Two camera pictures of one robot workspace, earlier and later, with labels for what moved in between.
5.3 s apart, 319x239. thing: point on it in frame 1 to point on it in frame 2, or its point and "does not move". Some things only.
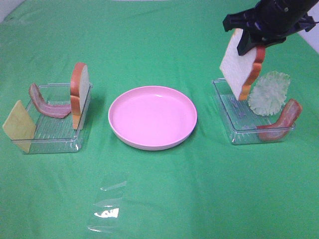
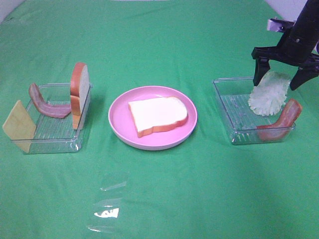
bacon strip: x=279 y=130 does not move
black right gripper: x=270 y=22 to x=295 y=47
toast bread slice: x=237 y=70 to x=160 y=113
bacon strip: x=55 y=110 does not move
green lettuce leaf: x=268 y=92 does not move
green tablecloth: x=205 y=187 does not move
